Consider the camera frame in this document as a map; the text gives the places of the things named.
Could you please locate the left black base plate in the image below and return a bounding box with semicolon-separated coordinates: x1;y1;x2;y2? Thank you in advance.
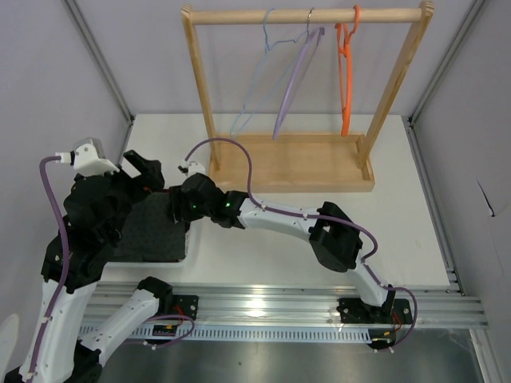
170;294;200;320

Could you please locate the orange plastic hanger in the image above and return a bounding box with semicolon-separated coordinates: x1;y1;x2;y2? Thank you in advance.
335;5;360;136

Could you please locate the purple plastic hanger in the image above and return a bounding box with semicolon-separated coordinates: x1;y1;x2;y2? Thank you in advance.
272;26;325;140

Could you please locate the light blue wire hanger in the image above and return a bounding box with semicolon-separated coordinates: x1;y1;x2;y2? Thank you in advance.
229;8;307;140

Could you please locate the wooden clothes rack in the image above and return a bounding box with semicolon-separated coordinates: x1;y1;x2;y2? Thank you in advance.
181;1;434;193

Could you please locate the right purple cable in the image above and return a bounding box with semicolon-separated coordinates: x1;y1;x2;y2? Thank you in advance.
186;137;419;352

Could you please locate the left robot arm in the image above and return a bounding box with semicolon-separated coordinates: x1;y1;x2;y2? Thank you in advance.
4;149;173;382

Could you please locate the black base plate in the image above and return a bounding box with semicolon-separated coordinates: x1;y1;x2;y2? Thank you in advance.
170;294;200;320
336;298;413;325

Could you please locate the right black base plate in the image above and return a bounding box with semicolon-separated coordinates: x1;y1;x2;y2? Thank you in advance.
336;298;413;325

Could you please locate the white slotted cable duct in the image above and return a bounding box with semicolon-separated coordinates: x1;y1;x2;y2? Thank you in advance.
77;325;394;342

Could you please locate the aluminium mounting rail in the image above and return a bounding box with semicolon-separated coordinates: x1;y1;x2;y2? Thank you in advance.
81;281;490;330

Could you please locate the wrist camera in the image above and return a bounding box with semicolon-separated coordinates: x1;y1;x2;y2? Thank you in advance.
178;160;207;178
55;137;120;177

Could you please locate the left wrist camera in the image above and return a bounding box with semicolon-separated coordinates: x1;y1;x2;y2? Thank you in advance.
55;137;120;177

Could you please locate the dark grey dotted skirt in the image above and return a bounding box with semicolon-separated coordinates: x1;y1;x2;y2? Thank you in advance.
108;192;189;264

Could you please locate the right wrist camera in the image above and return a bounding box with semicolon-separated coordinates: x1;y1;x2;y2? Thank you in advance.
178;160;207;178

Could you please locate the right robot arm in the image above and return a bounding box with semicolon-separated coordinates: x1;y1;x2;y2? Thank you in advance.
168;173;395;322

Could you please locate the white plastic basket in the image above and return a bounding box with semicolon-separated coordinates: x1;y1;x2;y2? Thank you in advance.
106;222;201;270

